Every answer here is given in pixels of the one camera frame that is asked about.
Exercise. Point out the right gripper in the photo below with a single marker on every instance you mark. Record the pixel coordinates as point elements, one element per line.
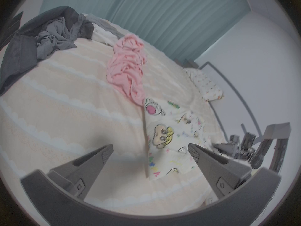
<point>224,149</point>

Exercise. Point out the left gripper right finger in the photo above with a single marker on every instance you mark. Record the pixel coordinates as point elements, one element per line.
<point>211,166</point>

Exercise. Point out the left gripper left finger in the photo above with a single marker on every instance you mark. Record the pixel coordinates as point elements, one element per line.
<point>91,171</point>

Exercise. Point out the white printed pyjama top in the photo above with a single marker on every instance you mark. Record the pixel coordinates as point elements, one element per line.
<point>164,154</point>

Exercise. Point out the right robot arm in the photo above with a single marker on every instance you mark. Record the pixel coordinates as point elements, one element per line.
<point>277,131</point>

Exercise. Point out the white printed pillow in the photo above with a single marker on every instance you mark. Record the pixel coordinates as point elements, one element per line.
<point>207,86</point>

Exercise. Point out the bed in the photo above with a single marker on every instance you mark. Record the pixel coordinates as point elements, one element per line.
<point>58,102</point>

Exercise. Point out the pink garment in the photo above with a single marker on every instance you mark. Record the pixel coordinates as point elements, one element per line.
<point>124,67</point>

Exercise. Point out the white garment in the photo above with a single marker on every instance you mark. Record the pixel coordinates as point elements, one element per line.
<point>103,36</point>

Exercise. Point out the black garment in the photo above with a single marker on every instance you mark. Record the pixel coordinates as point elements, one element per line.
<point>18,55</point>

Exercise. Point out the grey garment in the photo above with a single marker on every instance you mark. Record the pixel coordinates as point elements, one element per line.
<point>105,26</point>

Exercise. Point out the blue-green curtain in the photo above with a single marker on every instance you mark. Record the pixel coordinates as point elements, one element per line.
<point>164,13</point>

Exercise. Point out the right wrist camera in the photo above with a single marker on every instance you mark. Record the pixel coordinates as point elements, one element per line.
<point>234,139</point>

